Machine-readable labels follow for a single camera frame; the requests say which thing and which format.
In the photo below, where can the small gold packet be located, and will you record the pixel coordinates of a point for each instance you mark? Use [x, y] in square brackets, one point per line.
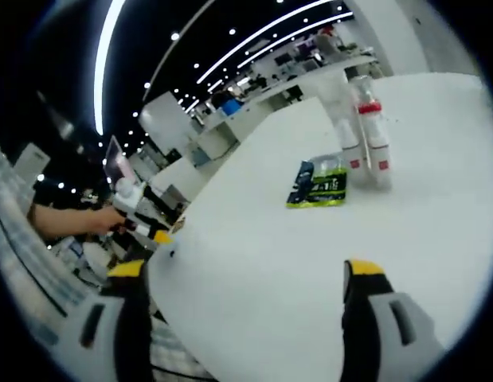
[177, 226]

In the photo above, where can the curved ceiling light strip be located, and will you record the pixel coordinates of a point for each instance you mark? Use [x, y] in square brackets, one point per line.
[104, 71]

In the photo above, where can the red collar white skincare bottle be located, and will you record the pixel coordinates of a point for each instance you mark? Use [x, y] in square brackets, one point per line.
[377, 139]

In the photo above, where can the row of white office desks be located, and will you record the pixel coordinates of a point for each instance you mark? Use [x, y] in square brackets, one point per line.
[294, 79]

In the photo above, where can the green and black packet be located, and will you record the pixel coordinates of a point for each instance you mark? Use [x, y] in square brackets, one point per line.
[322, 187]

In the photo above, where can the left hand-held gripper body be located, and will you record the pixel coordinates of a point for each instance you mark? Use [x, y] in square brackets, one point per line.
[128, 197]

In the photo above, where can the blue box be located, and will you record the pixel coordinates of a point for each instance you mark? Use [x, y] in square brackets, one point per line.
[232, 108]

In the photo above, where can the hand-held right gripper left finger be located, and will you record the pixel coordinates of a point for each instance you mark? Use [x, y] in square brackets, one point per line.
[130, 326]

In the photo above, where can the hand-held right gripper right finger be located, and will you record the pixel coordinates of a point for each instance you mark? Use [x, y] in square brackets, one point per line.
[365, 326]

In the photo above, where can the person's left hand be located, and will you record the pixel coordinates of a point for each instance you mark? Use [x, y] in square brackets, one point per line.
[106, 222]

